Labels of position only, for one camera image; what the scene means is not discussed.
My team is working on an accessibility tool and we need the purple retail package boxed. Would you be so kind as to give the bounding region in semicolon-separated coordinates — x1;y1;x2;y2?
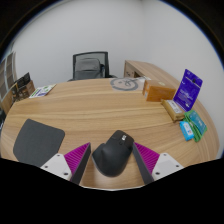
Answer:
172;68;203;112

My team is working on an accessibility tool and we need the black box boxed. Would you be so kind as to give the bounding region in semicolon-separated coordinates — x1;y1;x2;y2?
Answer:
16;72;32;89

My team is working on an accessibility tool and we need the orange-brown cardboard box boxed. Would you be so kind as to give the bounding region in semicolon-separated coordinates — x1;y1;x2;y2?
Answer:
142;79;177;103

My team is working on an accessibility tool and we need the green pack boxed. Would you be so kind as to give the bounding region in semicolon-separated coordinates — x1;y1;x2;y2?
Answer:
184;109;208;143

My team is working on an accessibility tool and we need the dark grey mouse pad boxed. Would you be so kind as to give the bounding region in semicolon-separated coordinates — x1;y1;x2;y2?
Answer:
12;118;66;168

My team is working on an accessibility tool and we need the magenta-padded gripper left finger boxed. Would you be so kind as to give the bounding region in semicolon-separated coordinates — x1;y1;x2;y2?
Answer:
41;142;92;185

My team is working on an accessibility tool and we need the tan box with white label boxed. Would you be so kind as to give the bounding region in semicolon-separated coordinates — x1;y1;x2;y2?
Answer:
161;99;186;121

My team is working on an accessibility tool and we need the brown cardboard box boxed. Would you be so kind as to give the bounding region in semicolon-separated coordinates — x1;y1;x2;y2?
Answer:
9;79;36;103

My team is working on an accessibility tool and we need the wooden side desk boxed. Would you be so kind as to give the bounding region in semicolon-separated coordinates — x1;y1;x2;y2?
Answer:
123;59;183;89

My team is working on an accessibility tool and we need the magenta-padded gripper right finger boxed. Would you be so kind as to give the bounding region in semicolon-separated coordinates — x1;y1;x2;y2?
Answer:
132;142;184;185

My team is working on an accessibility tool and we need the grey backpack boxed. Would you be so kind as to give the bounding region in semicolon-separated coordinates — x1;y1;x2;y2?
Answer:
74;57;104;80

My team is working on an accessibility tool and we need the black computer mouse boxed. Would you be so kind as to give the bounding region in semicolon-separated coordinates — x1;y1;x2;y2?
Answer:
91;129;135;178

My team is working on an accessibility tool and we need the black mesh office chair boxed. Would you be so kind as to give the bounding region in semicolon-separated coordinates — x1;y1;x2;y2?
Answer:
68;51;118;82

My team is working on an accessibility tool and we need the white green printed leaflet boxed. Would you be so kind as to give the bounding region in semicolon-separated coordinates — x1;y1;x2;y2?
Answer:
28;84;57;99

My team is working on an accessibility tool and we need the wooden shelf unit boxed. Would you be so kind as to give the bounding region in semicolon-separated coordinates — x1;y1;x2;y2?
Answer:
0;51;18;114

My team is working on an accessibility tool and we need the small blue pack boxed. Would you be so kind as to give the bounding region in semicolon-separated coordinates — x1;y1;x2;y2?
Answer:
179;120;195;142

